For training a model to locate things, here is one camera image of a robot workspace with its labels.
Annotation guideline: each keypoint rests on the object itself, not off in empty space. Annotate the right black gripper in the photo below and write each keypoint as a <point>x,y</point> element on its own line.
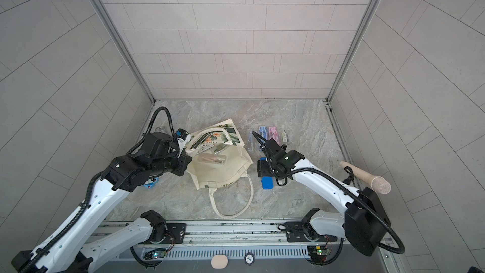
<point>261,170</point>

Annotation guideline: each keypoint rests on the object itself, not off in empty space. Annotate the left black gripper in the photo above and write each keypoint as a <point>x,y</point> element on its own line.
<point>185,160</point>

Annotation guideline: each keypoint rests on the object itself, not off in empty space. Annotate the clear case with silver compass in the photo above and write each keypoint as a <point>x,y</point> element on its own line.
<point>252,144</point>

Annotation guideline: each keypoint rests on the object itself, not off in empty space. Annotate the pink compass set case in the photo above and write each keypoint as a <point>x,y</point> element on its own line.
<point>273,134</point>

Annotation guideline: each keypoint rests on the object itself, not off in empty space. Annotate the blue compass set case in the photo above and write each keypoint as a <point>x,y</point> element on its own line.
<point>263,131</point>

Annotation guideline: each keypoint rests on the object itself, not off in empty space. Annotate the cream canvas floral tote bag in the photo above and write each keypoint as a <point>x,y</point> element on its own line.
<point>215,176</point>

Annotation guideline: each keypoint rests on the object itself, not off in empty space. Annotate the clear compass case with barcode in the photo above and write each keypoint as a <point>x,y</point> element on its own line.
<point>220,148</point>

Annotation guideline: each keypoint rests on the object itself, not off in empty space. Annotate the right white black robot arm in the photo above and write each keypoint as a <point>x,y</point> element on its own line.
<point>361,219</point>

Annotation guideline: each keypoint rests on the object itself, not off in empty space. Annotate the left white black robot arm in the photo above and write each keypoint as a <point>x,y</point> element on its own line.
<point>68,249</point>

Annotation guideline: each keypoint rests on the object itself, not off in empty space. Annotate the blue toy car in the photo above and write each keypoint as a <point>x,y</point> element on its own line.
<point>151,182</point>

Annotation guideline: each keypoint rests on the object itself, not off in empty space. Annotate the black microphone stand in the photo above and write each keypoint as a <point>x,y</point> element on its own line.
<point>351,176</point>

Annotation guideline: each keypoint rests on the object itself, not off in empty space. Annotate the left green circuit board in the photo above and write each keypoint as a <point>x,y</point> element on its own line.
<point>156,254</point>

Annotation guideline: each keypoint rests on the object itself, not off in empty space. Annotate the green circuit board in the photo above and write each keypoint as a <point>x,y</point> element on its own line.
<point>156,254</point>
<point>317,254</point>

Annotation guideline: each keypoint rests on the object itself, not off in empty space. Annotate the right green circuit board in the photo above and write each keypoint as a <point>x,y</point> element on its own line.
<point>317,254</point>

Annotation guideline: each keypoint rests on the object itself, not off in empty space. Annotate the pink round pad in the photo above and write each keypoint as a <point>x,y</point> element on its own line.
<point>219,261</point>

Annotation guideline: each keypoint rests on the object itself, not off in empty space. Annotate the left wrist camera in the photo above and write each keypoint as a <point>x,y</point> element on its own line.
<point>183,138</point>

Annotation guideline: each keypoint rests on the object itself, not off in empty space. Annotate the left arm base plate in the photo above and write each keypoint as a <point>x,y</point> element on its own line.
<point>174,233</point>

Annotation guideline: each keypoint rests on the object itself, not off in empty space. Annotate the aluminium rail frame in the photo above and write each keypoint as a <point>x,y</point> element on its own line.
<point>204,239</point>

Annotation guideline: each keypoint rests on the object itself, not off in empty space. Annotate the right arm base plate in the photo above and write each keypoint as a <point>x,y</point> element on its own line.
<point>298,232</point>

